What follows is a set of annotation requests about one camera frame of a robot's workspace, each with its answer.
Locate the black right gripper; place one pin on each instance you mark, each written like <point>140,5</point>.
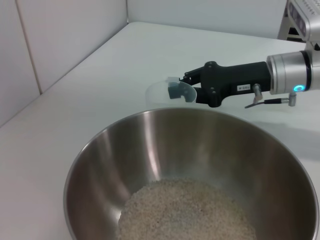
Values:
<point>225,77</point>

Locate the clear plastic measuring cup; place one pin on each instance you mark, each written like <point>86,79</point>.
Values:
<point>156,92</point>

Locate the stainless steel mixing bowl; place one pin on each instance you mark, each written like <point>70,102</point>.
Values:
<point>105,162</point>

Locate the white rice grains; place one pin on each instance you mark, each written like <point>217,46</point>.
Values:
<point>187,210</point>

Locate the grey robot torso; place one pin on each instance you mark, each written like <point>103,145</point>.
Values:
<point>283,25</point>

